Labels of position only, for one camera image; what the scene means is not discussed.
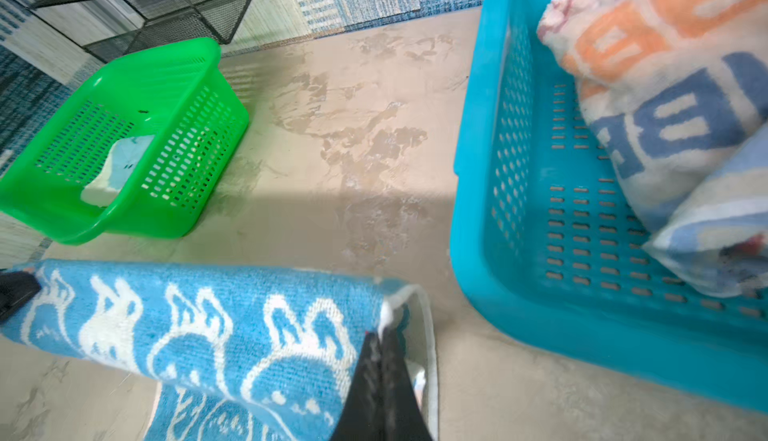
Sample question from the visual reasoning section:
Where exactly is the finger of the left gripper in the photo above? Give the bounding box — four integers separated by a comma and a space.
0, 271, 41, 323

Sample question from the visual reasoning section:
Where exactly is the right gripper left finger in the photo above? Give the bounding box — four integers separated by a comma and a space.
330, 332, 382, 441

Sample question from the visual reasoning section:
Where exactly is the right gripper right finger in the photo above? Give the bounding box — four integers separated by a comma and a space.
380, 328, 432, 441

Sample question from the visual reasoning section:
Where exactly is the blue rabbit print towel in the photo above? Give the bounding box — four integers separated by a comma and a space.
1, 259, 439, 440

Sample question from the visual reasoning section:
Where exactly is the pale yellow teal towel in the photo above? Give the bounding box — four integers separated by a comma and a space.
80, 135, 154, 207

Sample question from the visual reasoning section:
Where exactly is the pink orange print towel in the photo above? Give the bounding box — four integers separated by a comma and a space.
537, 0, 767, 298

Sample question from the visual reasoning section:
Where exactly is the teal plastic basket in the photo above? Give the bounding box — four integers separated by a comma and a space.
450, 0, 767, 412

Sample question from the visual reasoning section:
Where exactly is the green plastic basket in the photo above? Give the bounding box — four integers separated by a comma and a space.
1, 38, 249, 245

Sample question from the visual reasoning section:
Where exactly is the black wire shelf rack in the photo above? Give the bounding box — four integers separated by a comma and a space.
28, 0, 252, 63

